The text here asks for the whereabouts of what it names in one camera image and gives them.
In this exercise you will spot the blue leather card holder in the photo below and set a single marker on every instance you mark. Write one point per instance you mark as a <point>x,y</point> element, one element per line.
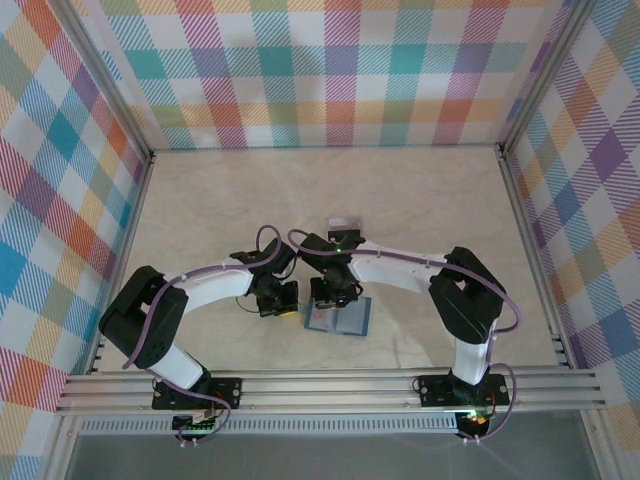
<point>355,320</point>

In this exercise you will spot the aluminium frame post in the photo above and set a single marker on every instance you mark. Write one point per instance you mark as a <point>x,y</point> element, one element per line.
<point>107,85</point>
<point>547,75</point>

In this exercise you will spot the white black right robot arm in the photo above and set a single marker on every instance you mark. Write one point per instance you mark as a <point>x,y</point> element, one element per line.
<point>465,300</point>

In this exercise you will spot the aluminium side rail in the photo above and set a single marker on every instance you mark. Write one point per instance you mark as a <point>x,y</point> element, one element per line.
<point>530,225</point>
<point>130,225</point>

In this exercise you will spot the translucent grey card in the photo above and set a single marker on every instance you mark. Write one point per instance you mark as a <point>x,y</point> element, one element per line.
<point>345,221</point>

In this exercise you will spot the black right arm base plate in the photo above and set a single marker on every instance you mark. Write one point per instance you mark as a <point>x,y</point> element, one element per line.
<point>432,390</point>

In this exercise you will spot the white card pink print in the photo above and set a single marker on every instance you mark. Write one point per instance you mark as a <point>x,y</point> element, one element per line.
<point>320,316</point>

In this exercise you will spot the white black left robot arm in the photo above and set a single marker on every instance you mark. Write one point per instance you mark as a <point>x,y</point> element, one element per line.
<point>215,292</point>

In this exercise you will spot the grey metal panel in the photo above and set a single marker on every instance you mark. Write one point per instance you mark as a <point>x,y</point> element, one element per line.
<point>325,457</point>

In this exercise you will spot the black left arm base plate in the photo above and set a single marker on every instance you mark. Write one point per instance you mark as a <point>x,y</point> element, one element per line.
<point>230,392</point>

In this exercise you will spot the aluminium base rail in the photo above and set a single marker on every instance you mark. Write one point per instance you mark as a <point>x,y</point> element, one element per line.
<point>325,390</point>

